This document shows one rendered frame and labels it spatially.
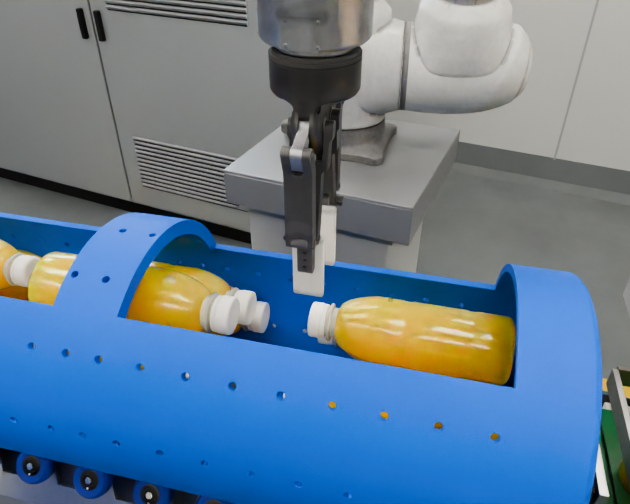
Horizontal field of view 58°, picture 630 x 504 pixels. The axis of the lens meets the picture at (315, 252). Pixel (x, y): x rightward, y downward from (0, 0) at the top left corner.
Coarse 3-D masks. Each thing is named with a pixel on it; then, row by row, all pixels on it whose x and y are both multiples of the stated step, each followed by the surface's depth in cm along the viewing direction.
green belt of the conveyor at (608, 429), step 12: (612, 420) 78; (600, 432) 77; (612, 432) 77; (600, 444) 75; (612, 444) 75; (612, 456) 74; (612, 468) 72; (612, 480) 71; (612, 492) 70; (624, 492) 70
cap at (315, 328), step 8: (312, 304) 62; (320, 304) 62; (328, 304) 62; (312, 312) 61; (320, 312) 61; (312, 320) 61; (320, 320) 61; (312, 328) 61; (320, 328) 61; (312, 336) 62; (320, 336) 61
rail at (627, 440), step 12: (612, 372) 75; (612, 384) 75; (612, 396) 74; (624, 396) 72; (612, 408) 73; (624, 408) 70; (624, 420) 69; (624, 432) 68; (624, 444) 68; (624, 456) 67
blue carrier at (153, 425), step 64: (128, 256) 53; (192, 256) 73; (256, 256) 70; (0, 320) 52; (64, 320) 51; (128, 320) 50; (576, 320) 46; (0, 384) 52; (64, 384) 50; (128, 384) 49; (192, 384) 48; (256, 384) 47; (320, 384) 46; (384, 384) 45; (448, 384) 44; (512, 384) 69; (576, 384) 43; (64, 448) 54; (128, 448) 51; (192, 448) 49; (256, 448) 47; (320, 448) 46; (384, 448) 45; (448, 448) 44; (512, 448) 43; (576, 448) 42
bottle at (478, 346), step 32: (352, 320) 59; (384, 320) 58; (416, 320) 57; (448, 320) 57; (480, 320) 57; (512, 320) 57; (352, 352) 60; (384, 352) 58; (416, 352) 57; (448, 352) 56; (480, 352) 56; (512, 352) 55
